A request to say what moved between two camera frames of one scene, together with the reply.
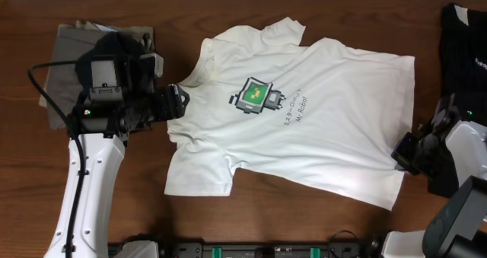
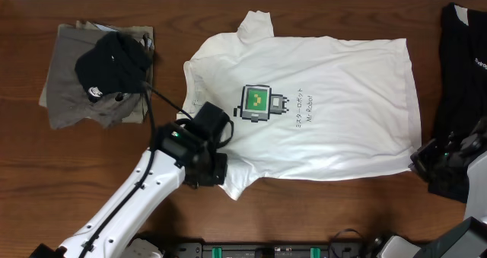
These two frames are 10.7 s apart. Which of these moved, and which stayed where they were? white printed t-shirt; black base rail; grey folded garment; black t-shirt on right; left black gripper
Moved: left black gripper; white printed t-shirt
Stayed: black t-shirt on right; grey folded garment; black base rail
